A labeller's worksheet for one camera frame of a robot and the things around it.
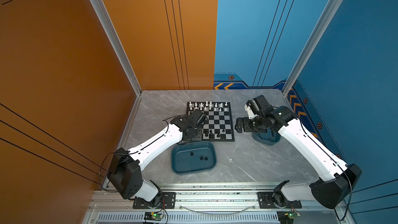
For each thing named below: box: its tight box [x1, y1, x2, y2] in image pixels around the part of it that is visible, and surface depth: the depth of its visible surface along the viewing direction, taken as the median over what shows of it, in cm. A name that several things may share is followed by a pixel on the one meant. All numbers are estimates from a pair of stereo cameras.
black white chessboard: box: [186, 101, 235, 142], surface depth 102 cm
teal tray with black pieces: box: [171, 141, 218, 175], surface depth 87 cm
